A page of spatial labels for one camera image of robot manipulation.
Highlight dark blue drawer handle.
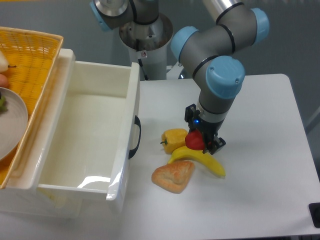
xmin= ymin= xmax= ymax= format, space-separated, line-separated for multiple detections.
xmin=128 ymin=115 xmax=142 ymax=159

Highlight red toy pepper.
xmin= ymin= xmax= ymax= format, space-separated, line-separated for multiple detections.
xmin=185 ymin=129 xmax=205 ymax=151

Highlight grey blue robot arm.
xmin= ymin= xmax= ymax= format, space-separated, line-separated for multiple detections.
xmin=89 ymin=0 xmax=270 ymax=154

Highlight orange toy fruit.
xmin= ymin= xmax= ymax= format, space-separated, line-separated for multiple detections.
xmin=0 ymin=74 xmax=9 ymax=88

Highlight yellow toy banana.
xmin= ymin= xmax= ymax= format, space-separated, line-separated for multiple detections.
xmin=167 ymin=146 xmax=226 ymax=178

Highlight black object at table edge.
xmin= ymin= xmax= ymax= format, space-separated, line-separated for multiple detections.
xmin=308 ymin=202 xmax=320 ymax=229

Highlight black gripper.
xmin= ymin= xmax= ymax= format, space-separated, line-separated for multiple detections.
xmin=184 ymin=104 xmax=226 ymax=155

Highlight yellow woven basket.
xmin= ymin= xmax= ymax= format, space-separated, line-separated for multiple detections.
xmin=0 ymin=26 xmax=64 ymax=189

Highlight white plastic drawer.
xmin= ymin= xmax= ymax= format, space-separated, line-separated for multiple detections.
xmin=38 ymin=61 xmax=140 ymax=213

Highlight white toy pear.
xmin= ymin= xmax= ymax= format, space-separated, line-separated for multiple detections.
xmin=0 ymin=51 xmax=17 ymax=73

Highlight green toy grapes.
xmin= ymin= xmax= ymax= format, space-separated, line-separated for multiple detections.
xmin=0 ymin=93 xmax=8 ymax=113

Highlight metal mounting bracket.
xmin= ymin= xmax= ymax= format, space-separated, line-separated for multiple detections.
xmin=166 ymin=62 xmax=192 ymax=80

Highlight yellow toy pepper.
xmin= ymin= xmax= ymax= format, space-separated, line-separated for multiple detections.
xmin=160 ymin=128 xmax=188 ymax=154

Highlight grey plate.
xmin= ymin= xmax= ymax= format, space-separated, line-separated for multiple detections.
xmin=0 ymin=87 xmax=29 ymax=159

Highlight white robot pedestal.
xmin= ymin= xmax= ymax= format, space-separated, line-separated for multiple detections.
xmin=119 ymin=13 xmax=173 ymax=81

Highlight toy puff pastry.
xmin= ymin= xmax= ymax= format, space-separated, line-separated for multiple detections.
xmin=151 ymin=160 xmax=195 ymax=194

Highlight white drawer cabinet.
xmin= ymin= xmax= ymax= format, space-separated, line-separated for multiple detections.
xmin=0 ymin=49 xmax=82 ymax=218

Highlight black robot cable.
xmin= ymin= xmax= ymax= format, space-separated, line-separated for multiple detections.
xmin=135 ymin=38 xmax=150 ymax=81

